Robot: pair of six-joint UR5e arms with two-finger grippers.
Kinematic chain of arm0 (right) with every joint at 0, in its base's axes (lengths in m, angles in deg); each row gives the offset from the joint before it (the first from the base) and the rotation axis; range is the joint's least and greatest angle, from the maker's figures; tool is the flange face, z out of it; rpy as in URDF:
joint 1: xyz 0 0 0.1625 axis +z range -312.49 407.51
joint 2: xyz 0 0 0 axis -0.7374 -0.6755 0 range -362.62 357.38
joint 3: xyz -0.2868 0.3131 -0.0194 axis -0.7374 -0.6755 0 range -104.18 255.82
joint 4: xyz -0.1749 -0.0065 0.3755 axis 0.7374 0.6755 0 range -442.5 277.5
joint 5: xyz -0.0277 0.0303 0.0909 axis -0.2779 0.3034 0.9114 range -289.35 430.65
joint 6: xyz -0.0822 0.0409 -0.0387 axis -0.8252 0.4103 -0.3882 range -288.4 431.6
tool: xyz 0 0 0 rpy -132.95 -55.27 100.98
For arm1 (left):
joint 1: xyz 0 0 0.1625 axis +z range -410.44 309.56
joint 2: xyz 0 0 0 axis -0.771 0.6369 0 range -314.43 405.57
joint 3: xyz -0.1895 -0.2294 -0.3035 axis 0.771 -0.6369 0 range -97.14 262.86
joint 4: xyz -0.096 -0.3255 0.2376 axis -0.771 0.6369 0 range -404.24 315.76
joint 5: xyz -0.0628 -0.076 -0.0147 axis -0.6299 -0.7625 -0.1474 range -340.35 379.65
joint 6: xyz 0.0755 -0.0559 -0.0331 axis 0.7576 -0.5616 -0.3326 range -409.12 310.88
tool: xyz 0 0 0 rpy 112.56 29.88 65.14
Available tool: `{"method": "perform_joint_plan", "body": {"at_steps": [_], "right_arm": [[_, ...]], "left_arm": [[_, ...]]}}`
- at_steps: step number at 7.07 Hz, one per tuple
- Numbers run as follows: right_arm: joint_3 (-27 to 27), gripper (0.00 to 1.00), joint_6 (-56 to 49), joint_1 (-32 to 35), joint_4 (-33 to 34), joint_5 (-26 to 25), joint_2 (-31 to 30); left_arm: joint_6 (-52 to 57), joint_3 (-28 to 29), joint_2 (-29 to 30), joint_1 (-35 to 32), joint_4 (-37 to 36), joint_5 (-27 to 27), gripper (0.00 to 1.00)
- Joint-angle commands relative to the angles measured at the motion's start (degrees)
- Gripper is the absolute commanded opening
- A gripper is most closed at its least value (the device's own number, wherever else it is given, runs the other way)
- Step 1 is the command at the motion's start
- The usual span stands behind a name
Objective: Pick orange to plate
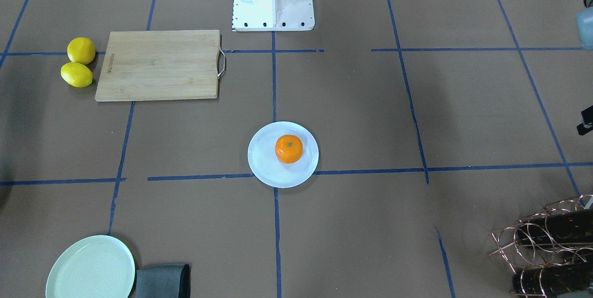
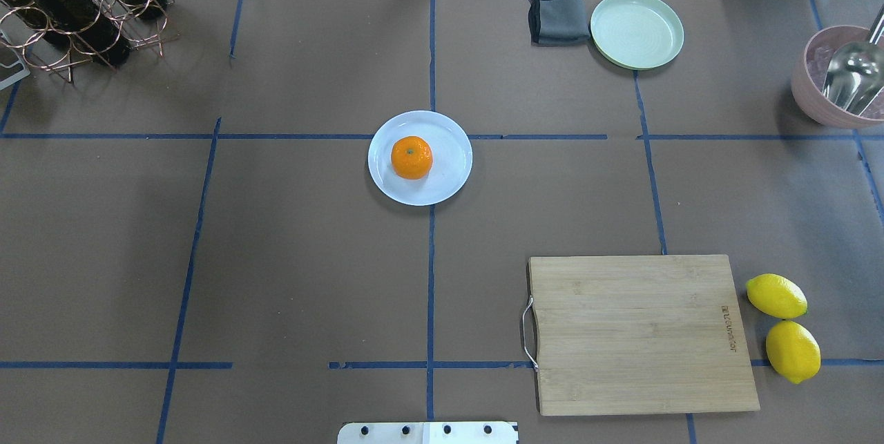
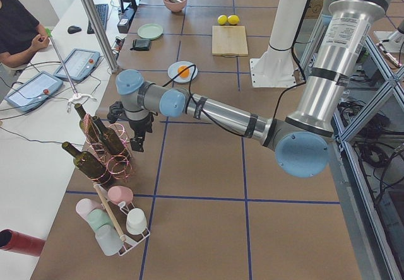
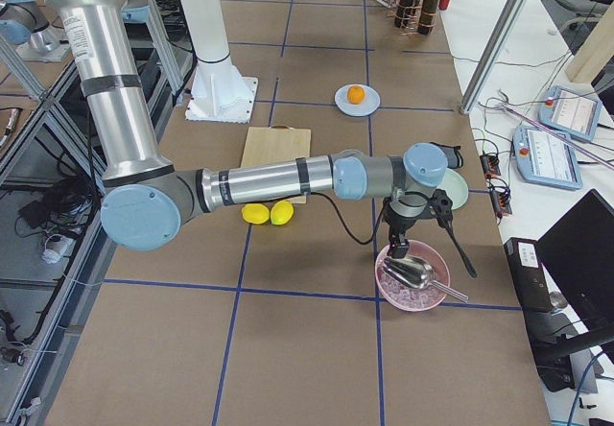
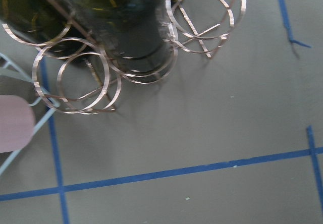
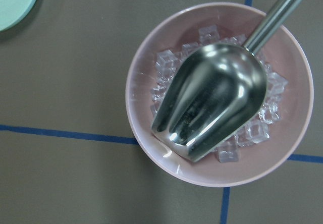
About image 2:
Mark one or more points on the front dark wine bottle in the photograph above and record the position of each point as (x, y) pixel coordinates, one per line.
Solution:
(92, 32)

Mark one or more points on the folded grey cloth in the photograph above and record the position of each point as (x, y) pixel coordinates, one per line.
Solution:
(558, 22)

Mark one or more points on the left yellow lemon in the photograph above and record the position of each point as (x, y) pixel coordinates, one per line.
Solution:
(776, 296)

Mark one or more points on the metal ice scoop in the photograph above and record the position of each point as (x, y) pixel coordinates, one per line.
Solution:
(854, 75)

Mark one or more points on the pink bowl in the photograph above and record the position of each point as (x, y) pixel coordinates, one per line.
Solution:
(809, 74)

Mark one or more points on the blue plate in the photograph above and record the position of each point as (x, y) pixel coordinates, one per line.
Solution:
(451, 150)

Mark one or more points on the right yellow lemon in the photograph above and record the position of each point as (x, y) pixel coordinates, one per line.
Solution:
(793, 351)

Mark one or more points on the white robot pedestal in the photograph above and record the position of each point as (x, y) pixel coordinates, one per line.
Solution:
(480, 431)

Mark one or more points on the wooden cutting board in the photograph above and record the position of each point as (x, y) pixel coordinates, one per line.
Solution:
(638, 334)

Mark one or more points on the yellow lemon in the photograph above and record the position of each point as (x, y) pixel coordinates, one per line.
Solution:
(776, 296)
(793, 351)

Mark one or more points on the green plate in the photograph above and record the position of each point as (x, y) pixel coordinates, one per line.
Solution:
(637, 34)

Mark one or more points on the copper wire bottle rack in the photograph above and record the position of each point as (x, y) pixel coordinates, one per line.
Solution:
(56, 36)

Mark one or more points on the orange fruit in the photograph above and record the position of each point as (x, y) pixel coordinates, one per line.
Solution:
(411, 157)

